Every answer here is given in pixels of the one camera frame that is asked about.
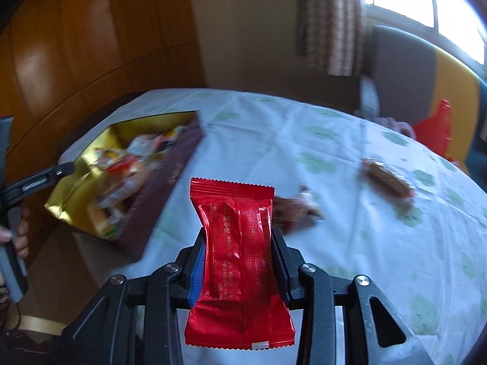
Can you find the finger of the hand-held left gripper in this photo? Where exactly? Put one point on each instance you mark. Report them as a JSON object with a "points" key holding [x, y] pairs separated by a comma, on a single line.
{"points": [[42, 179]]}

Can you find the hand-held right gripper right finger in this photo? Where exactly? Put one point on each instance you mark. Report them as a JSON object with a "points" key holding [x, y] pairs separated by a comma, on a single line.
{"points": [[282, 270]]}

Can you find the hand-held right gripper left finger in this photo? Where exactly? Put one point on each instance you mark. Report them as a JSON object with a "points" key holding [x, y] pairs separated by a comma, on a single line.
{"points": [[196, 273]]}

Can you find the shiny red snack packet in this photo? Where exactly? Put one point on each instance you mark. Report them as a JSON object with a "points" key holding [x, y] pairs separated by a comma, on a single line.
{"points": [[236, 235]]}

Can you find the pile of mixed snack packets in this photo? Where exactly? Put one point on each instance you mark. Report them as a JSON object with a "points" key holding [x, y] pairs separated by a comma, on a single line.
{"points": [[125, 182]]}

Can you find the maroon gift box gold interior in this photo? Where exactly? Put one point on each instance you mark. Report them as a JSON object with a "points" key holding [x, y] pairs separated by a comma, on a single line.
{"points": [[167, 182]]}

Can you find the person's left hand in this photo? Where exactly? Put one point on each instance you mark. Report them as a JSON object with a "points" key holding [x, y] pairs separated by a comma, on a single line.
{"points": [[23, 235]]}

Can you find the crumpled white brown-print packet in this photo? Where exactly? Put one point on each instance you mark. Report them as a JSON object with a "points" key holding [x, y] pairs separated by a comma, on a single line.
{"points": [[300, 207]]}

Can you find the sesame bar packet red ends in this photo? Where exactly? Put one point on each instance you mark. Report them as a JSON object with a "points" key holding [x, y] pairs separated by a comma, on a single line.
{"points": [[388, 178]]}

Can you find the wooden cabinet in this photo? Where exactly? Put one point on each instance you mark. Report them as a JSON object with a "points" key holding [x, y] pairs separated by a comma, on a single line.
{"points": [[95, 45]]}

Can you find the purple cloth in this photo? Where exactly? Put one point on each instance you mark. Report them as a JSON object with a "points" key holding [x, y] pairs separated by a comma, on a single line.
{"points": [[395, 125]]}

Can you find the red plastic bag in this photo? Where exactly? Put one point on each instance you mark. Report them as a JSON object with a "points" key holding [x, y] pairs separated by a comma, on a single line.
{"points": [[433, 129]]}

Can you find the grey chair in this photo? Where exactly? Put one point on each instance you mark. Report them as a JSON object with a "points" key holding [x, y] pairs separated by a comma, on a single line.
{"points": [[399, 61]]}

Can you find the beige checked curtain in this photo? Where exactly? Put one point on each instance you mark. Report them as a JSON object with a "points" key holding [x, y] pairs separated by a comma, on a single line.
{"points": [[334, 19]]}

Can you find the yellow and blue sofa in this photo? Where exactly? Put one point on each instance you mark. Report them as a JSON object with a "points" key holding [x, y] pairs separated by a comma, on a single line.
{"points": [[460, 80]]}

